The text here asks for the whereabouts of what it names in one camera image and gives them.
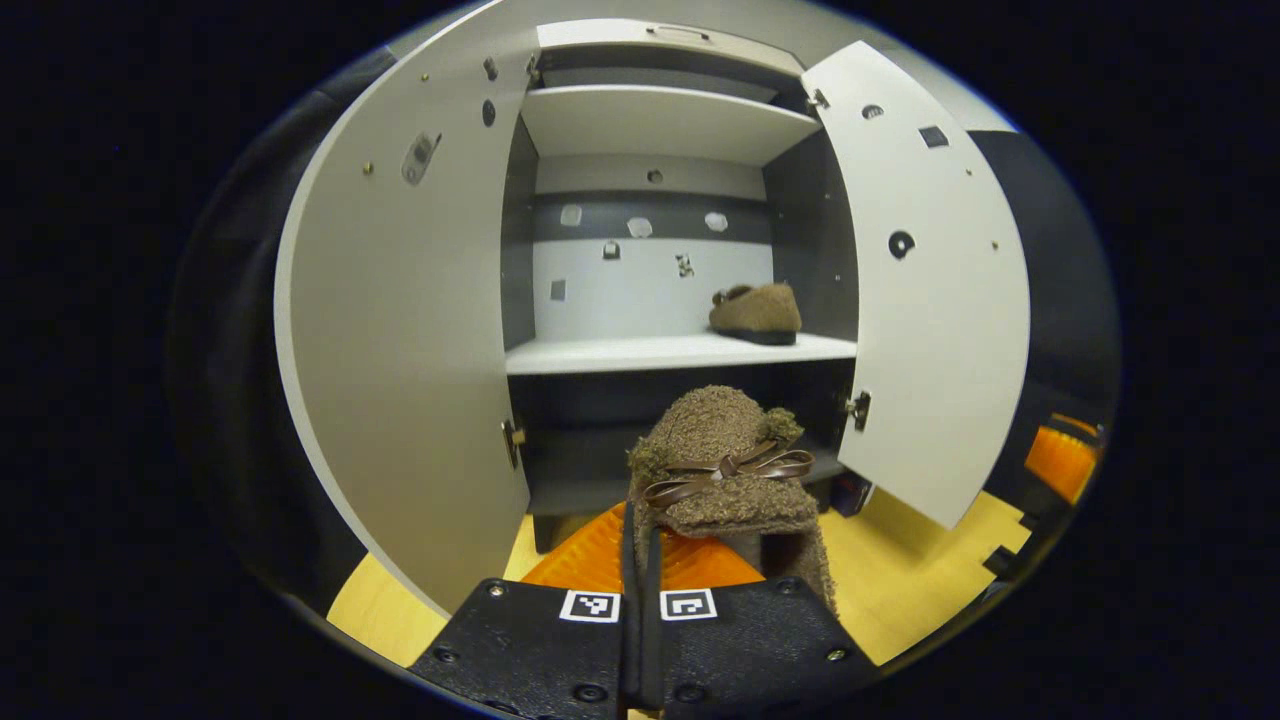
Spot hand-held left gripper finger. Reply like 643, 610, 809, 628
408, 498, 643, 720
643, 527, 881, 720

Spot white cabinet door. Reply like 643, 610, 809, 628
274, 25, 542, 617
800, 40, 1032, 531

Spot brown fuzzy shoe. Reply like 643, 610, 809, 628
708, 282, 804, 347
627, 385, 840, 617

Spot white shoe cabinet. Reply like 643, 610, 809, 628
274, 0, 1032, 617

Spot white cabinet shelf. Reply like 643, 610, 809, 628
504, 332, 860, 378
519, 84, 824, 169

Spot white cabinet drawer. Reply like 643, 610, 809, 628
536, 18, 807, 77

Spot small white blue box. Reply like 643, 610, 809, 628
830, 472, 874, 519

